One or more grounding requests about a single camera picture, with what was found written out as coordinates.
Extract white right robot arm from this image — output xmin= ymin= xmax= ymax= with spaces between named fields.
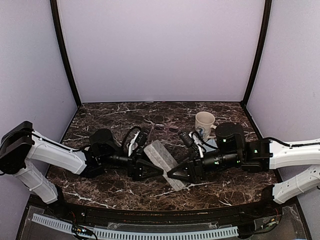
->
xmin=167 ymin=122 xmax=320 ymax=217

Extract white slotted cable duct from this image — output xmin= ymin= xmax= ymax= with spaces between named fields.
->
xmin=31 ymin=213 xmax=239 ymax=240

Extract grey glasses case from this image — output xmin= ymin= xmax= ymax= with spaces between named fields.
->
xmin=143 ymin=140 xmax=187 ymax=192

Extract cream ceramic mug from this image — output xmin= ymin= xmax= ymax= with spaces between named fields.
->
xmin=194 ymin=111 xmax=217 ymax=141

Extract black right corner post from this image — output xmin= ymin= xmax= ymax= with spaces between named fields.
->
xmin=240 ymin=0 xmax=273 ymax=109

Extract black front rail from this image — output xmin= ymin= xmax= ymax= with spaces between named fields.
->
xmin=81 ymin=207 xmax=242 ymax=225

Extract black left corner post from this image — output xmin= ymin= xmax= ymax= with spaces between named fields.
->
xmin=50 ymin=0 xmax=82 ymax=108

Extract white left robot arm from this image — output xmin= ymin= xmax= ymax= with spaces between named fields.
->
xmin=0 ymin=121 xmax=164 ymax=218

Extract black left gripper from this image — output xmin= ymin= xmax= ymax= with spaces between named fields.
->
xmin=99 ymin=146 xmax=168 ymax=182

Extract clear frame dark-lens sunglasses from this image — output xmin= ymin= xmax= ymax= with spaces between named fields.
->
xmin=144 ymin=119 xmax=181 ymax=145

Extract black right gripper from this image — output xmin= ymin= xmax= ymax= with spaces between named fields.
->
xmin=167 ymin=149 xmax=242 ymax=184

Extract light blue cloth near mug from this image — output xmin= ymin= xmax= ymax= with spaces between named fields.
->
xmin=206 ymin=138 xmax=217 ymax=148

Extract black corner post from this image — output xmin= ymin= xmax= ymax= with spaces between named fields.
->
xmin=50 ymin=0 xmax=82 ymax=108
xmin=240 ymin=0 xmax=273 ymax=109

